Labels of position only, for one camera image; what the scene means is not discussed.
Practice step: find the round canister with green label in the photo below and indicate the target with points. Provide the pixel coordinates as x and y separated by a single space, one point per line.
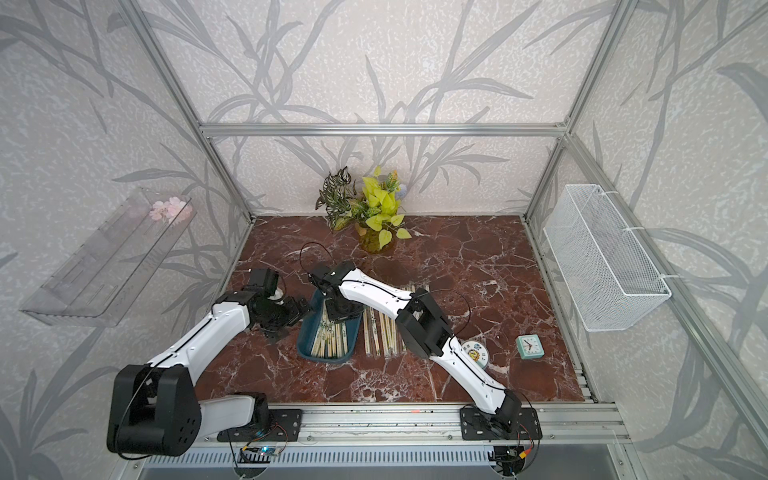
477 352

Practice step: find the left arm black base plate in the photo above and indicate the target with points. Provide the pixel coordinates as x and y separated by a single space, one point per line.
279 425

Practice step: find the clear acrylic wall shelf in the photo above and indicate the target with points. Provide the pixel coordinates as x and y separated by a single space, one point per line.
98 284

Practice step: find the white wire mesh basket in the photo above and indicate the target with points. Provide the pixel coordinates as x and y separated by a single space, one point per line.
610 277

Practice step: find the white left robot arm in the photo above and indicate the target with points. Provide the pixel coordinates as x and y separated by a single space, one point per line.
154 407

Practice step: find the teal plastic storage box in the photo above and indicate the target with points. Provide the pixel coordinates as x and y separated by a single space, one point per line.
324 341

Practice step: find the artificial green potted plant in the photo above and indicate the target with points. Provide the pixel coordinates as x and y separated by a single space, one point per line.
373 210

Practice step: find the pink artificial flower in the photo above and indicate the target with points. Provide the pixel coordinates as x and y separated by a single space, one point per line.
171 210

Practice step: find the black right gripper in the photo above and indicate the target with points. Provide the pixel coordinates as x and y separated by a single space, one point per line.
353 311

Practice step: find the aluminium front rail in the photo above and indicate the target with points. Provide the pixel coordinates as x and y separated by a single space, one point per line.
390 424

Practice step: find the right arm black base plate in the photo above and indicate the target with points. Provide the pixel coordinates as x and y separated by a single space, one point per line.
479 426

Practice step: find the small teal alarm clock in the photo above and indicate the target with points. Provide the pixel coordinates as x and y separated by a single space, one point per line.
530 347

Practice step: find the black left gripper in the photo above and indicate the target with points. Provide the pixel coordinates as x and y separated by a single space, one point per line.
295 313

